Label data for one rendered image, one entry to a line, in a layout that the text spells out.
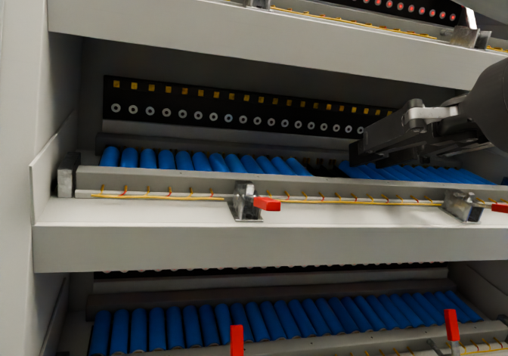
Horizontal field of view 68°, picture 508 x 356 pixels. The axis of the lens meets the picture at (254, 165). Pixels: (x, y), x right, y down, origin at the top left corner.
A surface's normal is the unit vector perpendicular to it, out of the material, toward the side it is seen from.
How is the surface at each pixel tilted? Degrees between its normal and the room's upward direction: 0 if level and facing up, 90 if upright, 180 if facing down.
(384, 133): 90
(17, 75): 90
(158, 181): 111
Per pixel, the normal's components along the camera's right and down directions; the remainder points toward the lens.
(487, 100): -0.96, 0.00
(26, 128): 0.29, 0.00
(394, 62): 0.26, 0.36
